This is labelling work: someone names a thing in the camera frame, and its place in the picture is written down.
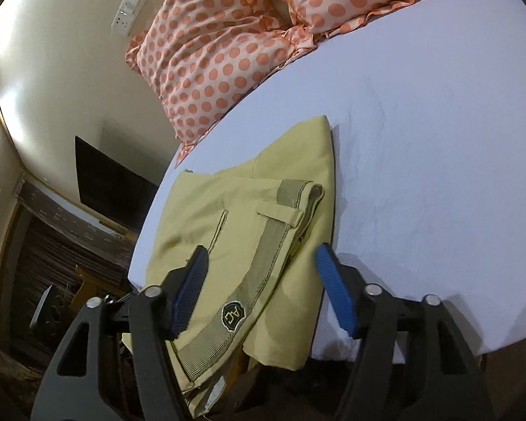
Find black monitor screen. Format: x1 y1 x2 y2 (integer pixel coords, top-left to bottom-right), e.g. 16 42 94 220
75 136 157 234

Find khaki green pants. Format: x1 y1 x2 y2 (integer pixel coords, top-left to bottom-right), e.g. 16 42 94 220
129 116 335 417

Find white bed sheet mattress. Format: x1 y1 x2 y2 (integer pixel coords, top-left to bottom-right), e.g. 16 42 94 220
127 0 526 365

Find white wall switch plate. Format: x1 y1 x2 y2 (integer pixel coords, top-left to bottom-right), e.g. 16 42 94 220
111 0 147 37

